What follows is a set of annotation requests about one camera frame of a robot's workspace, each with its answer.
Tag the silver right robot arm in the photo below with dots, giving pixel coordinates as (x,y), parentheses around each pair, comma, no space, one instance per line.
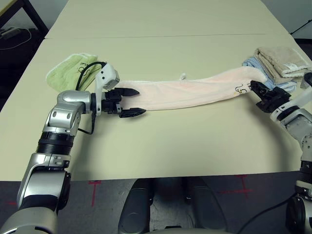
(297,122)

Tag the dark grey robot left leg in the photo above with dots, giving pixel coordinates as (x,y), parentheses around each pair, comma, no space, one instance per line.
(136,209)

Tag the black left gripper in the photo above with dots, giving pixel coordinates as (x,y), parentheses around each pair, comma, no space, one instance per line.
(111,102)

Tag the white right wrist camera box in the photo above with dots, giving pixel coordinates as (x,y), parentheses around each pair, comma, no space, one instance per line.
(295,103)

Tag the beige folded towel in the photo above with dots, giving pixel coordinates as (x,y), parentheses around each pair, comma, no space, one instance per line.
(275,58)

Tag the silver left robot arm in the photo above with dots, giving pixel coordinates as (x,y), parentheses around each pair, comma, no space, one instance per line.
(70,100)

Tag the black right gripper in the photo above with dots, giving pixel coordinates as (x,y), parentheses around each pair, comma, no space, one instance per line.
(275,100)

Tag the dark grey robot right leg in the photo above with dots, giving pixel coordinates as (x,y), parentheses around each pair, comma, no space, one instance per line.
(207,209)

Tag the pink terry towel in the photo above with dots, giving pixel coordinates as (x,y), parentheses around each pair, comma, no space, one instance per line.
(182,95)

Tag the beige side table black legs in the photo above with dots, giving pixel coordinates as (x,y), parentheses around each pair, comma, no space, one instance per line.
(36,19)

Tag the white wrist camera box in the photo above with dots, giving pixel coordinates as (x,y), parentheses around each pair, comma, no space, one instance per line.
(108,75)
(295,103)

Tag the dark grey robot leg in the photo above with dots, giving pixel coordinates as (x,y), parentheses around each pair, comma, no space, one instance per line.
(207,209)
(136,209)

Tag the green folded towel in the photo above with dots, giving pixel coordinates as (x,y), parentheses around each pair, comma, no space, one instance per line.
(63,75)

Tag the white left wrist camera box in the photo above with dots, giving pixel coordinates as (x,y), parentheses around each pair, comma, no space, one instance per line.
(108,75)

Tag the light blue folded towel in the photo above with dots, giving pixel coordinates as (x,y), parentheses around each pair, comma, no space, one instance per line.
(251,63)

